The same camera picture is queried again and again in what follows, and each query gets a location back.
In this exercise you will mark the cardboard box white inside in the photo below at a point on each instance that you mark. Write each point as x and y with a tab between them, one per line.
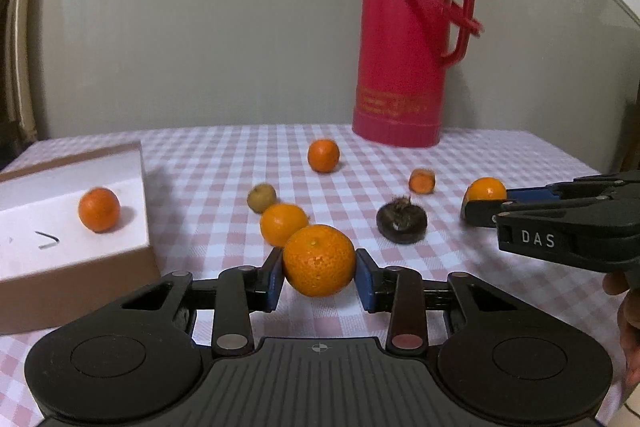
50	277

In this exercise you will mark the person's right hand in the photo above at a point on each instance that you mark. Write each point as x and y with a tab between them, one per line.
631	337

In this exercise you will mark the small dark-patched orange fruit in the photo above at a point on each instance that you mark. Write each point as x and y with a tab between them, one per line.
422	181

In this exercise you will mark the pink checked tablecloth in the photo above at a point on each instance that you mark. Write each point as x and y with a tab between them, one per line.
210	167

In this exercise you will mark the dark purple mangosteen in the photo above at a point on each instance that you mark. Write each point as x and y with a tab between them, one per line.
401	222

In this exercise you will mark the beige striped curtain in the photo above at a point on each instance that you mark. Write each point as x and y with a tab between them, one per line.
20	57

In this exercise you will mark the large orange mandarin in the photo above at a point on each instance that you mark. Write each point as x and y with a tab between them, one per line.
319	262

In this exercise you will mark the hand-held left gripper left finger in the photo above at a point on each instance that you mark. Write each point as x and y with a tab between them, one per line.
274	282

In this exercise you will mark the red thermos flask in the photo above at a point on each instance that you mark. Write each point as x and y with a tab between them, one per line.
400	57

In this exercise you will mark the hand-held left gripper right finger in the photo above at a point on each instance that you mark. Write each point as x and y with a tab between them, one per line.
365	282

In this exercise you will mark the small brown round fruit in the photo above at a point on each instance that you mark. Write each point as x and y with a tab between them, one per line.
261	199

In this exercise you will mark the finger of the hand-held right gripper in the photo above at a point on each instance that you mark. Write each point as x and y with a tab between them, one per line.
530	195
480	213

